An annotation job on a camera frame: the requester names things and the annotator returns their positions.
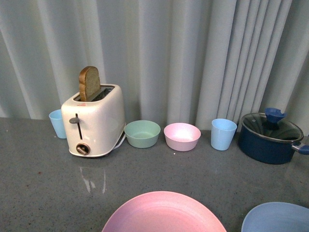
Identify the grey curtain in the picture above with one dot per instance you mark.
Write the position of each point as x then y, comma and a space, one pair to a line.
175, 60

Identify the pink plate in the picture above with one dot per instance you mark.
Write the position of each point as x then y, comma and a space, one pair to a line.
163, 211

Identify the light blue plate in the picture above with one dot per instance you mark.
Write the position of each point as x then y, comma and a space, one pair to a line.
276, 217

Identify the pink bowl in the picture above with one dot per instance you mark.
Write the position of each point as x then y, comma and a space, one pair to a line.
181, 136

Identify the light blue cup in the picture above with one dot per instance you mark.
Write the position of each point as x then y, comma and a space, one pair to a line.
222, 133
57, 122

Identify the light green bowl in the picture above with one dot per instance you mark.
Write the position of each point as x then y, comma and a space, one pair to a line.
142, 133

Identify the dark blue saucepan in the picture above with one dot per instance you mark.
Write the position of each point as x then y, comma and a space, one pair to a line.
270, 151

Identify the brown bread slice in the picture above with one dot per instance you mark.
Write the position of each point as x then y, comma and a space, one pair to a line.
89, 82

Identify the glass lid blue knob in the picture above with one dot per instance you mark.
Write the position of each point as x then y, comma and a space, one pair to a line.
272, 125

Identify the cream white toaster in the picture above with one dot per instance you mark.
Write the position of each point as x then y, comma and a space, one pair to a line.
94, 128

